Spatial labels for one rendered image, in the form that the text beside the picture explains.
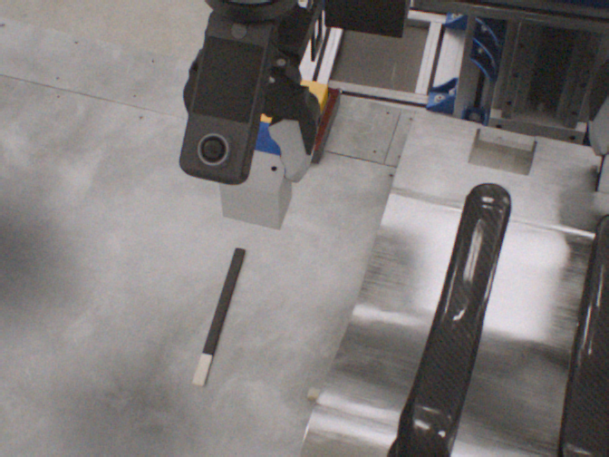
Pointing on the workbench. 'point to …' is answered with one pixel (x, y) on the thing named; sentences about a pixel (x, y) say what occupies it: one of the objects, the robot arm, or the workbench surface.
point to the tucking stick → (218, 317)
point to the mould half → (550, 196)
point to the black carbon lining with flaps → (583, 368)
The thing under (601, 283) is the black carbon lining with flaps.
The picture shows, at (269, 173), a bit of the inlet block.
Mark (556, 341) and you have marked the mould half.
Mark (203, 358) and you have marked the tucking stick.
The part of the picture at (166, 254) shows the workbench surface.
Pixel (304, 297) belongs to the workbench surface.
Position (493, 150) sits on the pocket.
